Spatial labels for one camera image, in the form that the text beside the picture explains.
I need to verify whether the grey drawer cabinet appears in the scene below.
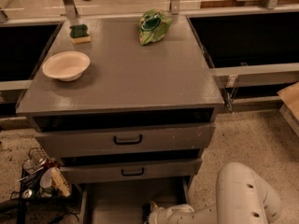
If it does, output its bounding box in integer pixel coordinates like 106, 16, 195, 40
16, 14, 225, 224

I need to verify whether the brown cardboard box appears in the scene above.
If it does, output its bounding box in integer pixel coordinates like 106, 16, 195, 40
278, 82, 299, 120

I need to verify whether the green chip bag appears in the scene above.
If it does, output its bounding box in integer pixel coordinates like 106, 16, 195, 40
138, 9, 173, 46

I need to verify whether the white paper bowl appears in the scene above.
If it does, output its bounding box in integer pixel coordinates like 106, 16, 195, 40
42, 51, 91, 82

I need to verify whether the green yellow sponge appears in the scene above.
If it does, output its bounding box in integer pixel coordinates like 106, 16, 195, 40
70, 24, 91, 44

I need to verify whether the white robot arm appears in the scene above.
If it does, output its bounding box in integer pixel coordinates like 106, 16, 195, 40
143, 162, 282, 224

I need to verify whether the grey top drawer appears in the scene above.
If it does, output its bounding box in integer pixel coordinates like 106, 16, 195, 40
36, 124, 216, 158

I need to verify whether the white cup in rack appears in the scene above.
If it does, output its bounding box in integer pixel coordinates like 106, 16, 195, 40
39, 167, 58, 189

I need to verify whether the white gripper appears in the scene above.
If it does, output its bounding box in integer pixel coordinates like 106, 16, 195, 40
149, 202, 194, 224

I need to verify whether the grey middle drawer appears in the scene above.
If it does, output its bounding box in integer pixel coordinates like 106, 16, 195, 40
61, 158, 202, 184

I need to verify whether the grey open bottom drawer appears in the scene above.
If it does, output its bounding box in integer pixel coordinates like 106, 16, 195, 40
79, 177, 188, 224

